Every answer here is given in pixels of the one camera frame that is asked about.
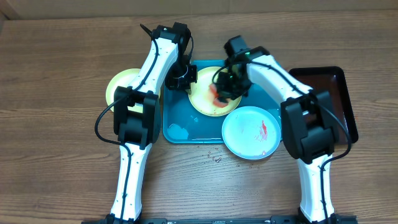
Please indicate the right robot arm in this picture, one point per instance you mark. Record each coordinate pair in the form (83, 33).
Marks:
(309, 127)

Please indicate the black rectangular tray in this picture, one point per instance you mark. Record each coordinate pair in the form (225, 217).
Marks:
(333, 80)

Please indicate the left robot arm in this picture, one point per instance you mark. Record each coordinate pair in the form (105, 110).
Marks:
(137, 114)

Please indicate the light blue plate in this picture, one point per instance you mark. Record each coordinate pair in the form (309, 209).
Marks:
(251, 133)

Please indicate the yellow plate top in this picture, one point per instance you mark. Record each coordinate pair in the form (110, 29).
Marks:
(202, 98)

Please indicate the yellow plate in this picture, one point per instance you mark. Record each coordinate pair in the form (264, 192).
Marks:
(202, 98)
(125, 78)

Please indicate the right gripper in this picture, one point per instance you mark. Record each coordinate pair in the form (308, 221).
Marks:
(228, 90)

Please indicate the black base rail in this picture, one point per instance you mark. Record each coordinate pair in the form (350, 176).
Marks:
(276, 219)

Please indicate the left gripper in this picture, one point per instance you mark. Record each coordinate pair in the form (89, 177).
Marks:
(170, 83)

